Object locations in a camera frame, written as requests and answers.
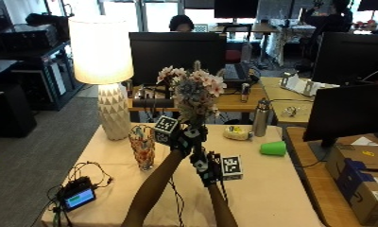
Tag person's right hand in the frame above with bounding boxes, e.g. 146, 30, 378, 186
189, 150, 224, 188

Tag person's left hand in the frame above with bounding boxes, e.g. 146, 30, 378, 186
170, 123, 209, 158

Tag pink and blue flower bouquet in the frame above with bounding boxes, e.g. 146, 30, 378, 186
154, 61, 227, 159

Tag white marker cube left glove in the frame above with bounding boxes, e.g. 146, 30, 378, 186
153, 114, 179, 145

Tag white marker cube glove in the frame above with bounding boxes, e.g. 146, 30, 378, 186
219, 154, 244, 182
153, 114, 179, 145

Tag white marker cube right glove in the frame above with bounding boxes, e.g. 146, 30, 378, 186
219, 154, 244, 182

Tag yellow and white pouch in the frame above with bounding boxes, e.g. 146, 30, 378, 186
222, 125, 254, 142

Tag colourful glass vase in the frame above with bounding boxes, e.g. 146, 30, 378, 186
127, 124, 157, 172

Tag black cylinder speaker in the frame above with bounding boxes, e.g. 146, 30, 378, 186
130, 97, 175, 109

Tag steel water bottle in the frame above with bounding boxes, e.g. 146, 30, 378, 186
251, 97, 272, 138

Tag small metal can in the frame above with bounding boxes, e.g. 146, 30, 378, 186
239, 82, 251, 103

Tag beige tablecloth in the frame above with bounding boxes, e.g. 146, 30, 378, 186
40, 122, 324, 227

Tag green plastic cup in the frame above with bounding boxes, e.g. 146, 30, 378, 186
258, 140, 288, 157

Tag black laptop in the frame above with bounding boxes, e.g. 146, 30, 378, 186
220, 61, 256, 84

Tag small shiny metal object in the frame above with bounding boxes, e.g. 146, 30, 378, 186
279, 105, 302, 118

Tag light wooden desk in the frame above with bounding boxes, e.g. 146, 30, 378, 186
258, 76, 324, 127

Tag wide black monitor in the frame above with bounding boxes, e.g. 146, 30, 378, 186
129, 31, 227, 87

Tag brown wooden side desk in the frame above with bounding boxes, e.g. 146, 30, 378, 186
283, 126, 378, 227

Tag white paper stand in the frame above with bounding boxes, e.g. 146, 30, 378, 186
278, 71, 340, 97

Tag small black screen device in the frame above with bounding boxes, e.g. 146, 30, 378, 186
56, 176, 97, 213

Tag white table lamp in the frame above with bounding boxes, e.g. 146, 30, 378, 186
66, 15, 134, 142

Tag black monitor on stand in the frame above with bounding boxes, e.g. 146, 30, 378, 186
302, 81, 378, 163

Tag cardboard box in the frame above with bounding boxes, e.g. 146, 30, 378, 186
323, 143, 378, 227

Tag distant black monitor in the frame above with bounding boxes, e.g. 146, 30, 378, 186
212, 0, 262, 20

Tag black equipment rack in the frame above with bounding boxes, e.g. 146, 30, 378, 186
0, 23, 78, 112

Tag large black monitor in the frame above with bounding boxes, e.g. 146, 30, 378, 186
311, 30, 378, 87

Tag black cabinet box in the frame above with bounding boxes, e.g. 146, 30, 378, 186
0, 82, 37, 139

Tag black glove cable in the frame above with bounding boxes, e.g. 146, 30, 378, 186
166, 175, 186, 227

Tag black device cables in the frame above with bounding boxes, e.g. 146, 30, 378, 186
40, 161, 114, 227

